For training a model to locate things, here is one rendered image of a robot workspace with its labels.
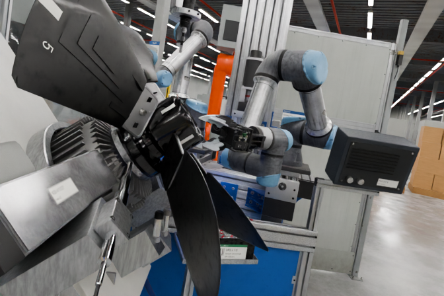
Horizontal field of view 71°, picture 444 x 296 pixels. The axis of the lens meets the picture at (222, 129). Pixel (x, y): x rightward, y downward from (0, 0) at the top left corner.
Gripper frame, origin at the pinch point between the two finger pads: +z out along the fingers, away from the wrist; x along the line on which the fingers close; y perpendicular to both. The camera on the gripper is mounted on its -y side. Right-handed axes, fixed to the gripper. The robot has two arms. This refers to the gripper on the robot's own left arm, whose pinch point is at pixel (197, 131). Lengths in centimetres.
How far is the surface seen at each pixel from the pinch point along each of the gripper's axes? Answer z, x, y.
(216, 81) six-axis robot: -243, -12, -324
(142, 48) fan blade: 17.1, -18.2, -7.3
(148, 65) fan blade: 17.4, -14.4, -1.3
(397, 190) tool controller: -73, 9, 27
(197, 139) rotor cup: 13.0, -2.2, 19.0
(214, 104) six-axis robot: -247, 24, -322
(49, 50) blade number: 43, -14, 26
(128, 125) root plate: 27.1, -3.3, 16.7
